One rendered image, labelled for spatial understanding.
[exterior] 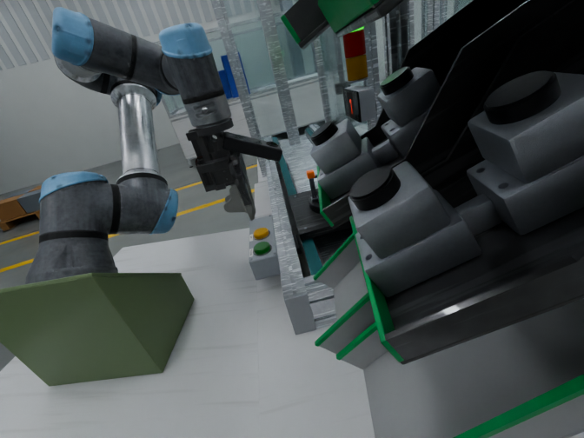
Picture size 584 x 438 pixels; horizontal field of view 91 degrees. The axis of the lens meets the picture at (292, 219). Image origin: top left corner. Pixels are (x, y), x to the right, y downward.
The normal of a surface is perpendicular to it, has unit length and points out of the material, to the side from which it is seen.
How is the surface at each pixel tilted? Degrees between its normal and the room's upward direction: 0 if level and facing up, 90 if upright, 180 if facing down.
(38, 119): 90
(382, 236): 90
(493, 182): 25
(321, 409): 0
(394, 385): 45
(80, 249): 51
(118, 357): 90
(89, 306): 90
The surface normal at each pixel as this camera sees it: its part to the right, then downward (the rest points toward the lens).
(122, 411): -0.22, -0.85
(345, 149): -0.19, 0.58
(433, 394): -0.84, -0.48
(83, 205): 0.67, -0.22
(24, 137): 0.26, 0.42
